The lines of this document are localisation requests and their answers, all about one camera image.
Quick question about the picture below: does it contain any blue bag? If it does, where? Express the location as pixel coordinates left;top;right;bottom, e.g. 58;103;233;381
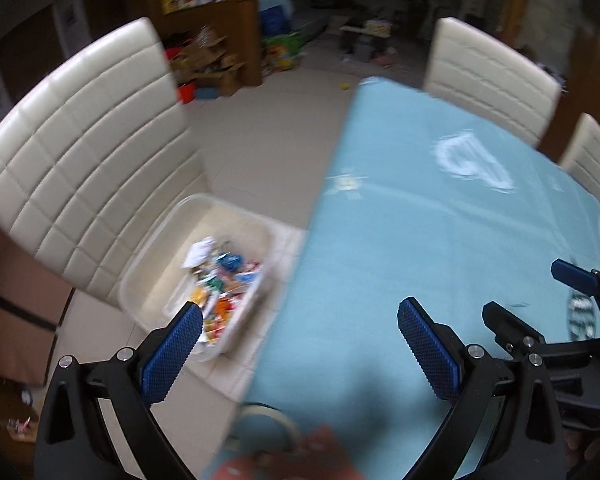
257;0;293;36

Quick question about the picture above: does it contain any brown cardboard box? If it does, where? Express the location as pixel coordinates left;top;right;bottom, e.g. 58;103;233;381
0;205;76;388

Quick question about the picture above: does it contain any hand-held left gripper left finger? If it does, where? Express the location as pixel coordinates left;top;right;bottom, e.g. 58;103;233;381
34;301;204;480

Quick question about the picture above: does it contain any orange candy wrapper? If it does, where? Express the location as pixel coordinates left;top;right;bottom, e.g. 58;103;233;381
212;296;241;321

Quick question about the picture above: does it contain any colourful printed bag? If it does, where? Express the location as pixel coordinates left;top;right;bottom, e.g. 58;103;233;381
262;32;303;73

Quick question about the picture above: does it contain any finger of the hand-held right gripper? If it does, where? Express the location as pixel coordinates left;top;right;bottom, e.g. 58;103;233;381
551;259;600;306
481;301;551;361

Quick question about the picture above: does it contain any person's right hand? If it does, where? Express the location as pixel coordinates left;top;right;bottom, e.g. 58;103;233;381
562;427;600;471

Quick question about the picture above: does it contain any pile of cardboard boxes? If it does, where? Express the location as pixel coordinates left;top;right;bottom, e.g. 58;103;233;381
167;27;246;98

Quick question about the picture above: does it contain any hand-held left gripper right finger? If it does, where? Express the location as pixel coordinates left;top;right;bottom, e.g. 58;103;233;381
397;297;566;480

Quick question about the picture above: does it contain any clear plastic bin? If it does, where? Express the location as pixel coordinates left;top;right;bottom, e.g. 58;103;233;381
117;192;281;365

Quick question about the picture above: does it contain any blue foil wrapper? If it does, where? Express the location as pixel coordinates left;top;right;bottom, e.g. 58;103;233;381
215;251;243;273

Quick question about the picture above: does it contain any wooden partition shelf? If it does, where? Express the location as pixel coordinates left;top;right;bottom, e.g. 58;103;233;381
140;0;261;88

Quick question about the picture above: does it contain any small white tissue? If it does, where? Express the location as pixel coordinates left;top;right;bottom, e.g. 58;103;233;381
180;237;218;271

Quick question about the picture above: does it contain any cream quilted dining chair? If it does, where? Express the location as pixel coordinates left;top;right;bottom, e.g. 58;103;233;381
0;16;306;306
422;16;563;148
559;112;600;206

